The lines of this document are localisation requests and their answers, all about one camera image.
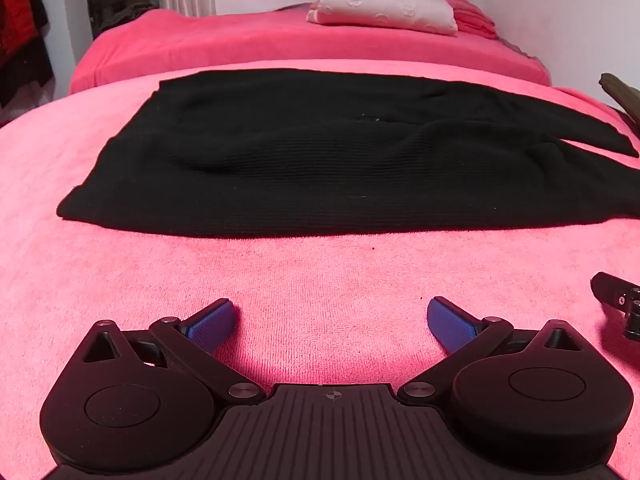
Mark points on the black knitted pants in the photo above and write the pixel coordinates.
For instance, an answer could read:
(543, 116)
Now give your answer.
(345, 160)

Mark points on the bed with pink cover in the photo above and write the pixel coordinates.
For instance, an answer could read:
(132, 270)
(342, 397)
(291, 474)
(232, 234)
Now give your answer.
(250, 35)

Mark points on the brown cloth object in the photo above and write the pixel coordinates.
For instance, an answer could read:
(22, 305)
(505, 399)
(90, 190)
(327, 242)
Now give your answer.
(622, 92)

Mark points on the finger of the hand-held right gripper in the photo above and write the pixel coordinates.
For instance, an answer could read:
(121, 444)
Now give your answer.
(616, 294)

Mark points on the pale pink embossed pillow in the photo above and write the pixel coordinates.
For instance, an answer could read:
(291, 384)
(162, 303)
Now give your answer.
(380, 2)

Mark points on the folded pink blanket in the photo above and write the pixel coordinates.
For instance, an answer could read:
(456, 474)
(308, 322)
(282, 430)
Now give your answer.
(472, 17)

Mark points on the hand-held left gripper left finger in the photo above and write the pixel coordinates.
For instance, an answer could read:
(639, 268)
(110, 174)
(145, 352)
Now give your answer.
(214, 321)

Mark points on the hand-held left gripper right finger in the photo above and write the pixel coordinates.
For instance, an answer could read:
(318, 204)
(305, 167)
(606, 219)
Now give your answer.
(450, 324)

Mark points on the pink fleece blanket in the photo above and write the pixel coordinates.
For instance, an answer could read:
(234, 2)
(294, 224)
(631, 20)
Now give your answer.
(320, 270)

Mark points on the hanging red and dark clothes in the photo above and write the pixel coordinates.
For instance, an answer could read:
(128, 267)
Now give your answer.
(17, 25)

